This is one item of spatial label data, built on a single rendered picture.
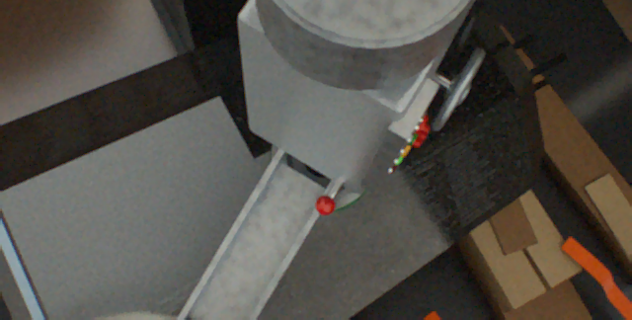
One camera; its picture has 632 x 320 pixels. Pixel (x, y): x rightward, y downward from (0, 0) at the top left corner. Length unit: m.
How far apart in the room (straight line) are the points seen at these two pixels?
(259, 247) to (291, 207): 0.09
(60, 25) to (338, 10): 2.08
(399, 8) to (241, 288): 0.81
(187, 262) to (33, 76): 1.31
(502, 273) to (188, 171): 1.09
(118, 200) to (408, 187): 0.60
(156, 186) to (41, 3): 1.35
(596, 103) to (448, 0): 2.04
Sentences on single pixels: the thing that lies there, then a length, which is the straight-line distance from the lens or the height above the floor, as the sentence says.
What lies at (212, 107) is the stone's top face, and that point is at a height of 0.87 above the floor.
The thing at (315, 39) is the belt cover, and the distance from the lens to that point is 0.67.
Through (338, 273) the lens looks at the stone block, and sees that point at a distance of 1.61.
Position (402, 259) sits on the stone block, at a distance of 1.67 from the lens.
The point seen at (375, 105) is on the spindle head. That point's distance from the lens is 0.81.
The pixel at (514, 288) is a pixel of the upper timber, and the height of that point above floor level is 0.20.
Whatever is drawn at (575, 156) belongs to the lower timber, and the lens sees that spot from 2.53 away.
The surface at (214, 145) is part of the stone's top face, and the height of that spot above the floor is 0.87.
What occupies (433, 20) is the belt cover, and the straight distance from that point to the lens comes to 0.68.
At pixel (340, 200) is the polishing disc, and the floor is 0.90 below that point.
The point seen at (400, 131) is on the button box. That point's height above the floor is 1.56.
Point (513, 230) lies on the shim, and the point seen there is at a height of 0.21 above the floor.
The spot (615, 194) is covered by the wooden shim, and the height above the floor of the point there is 0.10.
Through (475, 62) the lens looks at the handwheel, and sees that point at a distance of 1.15.
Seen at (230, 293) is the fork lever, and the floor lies 0.96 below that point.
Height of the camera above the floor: 2.33
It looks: 73 degrees down
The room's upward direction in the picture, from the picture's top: 11 degrees clockwise
